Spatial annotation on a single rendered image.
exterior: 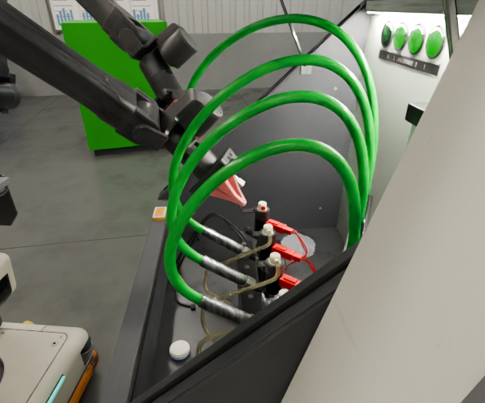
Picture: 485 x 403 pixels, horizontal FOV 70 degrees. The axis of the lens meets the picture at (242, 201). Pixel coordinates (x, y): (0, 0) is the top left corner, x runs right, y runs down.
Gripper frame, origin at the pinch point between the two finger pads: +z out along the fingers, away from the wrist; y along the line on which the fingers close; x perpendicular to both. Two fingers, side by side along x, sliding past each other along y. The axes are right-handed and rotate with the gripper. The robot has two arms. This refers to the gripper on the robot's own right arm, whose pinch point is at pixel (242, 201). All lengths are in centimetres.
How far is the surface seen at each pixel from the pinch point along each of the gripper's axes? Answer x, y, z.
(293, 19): 5.0, 28.2, -16.8
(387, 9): 20.5, 40.6, -5.9
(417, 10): 9.6, 42.7, -3.6
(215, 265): -19.9, 0.0, 0.1
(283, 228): -3.9, 4.2, 8.1
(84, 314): 54, -146, 6
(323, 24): 4.4, 31.0, -12.9
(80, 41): 258, -138, -155
